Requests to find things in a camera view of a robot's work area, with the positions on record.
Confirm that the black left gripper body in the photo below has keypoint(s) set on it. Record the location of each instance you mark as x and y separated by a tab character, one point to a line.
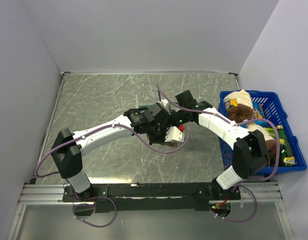
157	133

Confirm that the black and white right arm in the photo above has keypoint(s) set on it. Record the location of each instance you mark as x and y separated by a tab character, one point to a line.
249	151

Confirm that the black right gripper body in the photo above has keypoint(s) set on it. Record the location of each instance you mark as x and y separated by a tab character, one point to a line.
176	118

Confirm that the blue Lays chip bag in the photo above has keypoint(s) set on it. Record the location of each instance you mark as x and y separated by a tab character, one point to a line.
258	114

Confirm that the grey-brown glasses case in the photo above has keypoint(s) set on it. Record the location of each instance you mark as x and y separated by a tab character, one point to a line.
142	108

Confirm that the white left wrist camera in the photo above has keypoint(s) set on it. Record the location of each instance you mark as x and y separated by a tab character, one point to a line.
175	135

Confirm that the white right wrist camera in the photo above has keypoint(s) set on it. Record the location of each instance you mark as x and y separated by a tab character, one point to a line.
165	103

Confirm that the blue plastic basket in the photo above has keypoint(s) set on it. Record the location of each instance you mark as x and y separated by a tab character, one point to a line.
274	112

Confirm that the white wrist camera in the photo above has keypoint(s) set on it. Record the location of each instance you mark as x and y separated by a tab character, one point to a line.
175	135
165	103

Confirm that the yellow green snack packet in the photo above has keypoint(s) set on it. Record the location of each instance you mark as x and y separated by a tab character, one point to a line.
289	161

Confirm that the brown plush toy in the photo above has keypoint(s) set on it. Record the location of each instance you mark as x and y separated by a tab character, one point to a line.
239	113

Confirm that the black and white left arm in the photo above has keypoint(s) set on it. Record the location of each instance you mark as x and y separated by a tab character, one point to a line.
70	147

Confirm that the aluminium frame rail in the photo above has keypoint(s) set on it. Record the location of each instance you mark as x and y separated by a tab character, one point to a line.
52	194

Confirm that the green glass bottle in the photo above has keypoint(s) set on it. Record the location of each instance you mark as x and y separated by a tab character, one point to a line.
285	148

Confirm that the brown tortoise sunglasses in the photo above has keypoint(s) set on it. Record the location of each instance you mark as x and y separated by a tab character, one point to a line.
166	143

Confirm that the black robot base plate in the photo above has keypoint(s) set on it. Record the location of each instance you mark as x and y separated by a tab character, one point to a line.
150	196

